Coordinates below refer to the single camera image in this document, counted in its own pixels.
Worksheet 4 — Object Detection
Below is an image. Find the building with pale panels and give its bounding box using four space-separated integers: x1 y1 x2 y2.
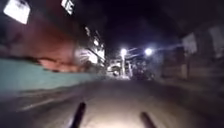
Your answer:
156 23 224 88

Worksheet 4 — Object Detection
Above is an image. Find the robot's own part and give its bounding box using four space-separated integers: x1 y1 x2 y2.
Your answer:
69 101 87 128
140 111 157 128

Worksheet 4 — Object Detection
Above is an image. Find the lit building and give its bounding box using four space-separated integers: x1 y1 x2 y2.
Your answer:
78 26 107 72

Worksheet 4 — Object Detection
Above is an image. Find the teal wall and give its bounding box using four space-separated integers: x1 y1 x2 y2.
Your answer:
0 58 101 95

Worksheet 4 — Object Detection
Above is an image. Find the street lamp pole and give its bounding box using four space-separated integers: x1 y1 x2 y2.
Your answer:
119 48 128 78

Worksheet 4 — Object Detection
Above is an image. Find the grey asphalt road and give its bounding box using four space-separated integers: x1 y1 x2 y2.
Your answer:
0 78 224 128

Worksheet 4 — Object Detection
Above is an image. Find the red brick building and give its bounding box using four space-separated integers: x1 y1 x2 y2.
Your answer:
0 0 88 73

